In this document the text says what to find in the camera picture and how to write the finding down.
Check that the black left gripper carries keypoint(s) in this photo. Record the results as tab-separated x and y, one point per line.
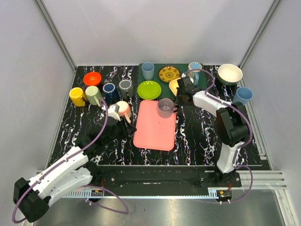
125	127

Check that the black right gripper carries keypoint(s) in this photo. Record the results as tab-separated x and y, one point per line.
179	102

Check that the pink ceramic mug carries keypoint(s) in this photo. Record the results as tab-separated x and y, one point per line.
124	110

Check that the purple translucent cup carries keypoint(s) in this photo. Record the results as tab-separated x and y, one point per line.
166	107

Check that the dark blue ceramic mug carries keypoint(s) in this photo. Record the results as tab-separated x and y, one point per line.
110	93

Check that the grey ceramic mug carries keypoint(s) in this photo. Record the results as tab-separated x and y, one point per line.
126	89

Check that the light green ceramic mug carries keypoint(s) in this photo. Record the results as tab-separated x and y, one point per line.
93	95

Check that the yellow glass mug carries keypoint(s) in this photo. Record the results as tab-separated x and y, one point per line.
78	96

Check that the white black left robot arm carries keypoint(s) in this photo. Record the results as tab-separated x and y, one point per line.
33	197

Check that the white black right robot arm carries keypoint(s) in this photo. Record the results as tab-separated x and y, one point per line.
234	129

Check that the light blue patterned mug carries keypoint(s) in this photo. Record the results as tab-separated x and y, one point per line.
194	72

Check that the yellow square plate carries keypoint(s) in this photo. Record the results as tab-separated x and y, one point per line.
173	85

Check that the yellow black patterned saucer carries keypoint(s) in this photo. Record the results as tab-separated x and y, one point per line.
168	73

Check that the pink plastic tray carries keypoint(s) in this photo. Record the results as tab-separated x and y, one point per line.
152	131

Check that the dark green mat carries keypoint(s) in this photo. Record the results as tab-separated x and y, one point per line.
165	90

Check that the lime green plate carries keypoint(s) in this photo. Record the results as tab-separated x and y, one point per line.
149	90

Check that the light blue cup on mat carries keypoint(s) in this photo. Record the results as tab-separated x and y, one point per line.
148	70

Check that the white floral ceramic bowl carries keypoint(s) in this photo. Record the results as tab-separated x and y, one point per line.
229	74

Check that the light blue plastic cup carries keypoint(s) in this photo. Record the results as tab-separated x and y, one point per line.
243	95

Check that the orange plastic bowl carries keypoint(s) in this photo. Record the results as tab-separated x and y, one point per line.
92	79

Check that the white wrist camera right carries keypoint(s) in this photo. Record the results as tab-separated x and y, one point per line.
184	76

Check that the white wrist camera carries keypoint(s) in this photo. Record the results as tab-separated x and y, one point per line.
113	111
184	76

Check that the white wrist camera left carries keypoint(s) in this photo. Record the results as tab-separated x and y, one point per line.
113	111

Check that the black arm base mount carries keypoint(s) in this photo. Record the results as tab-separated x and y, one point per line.
149	174

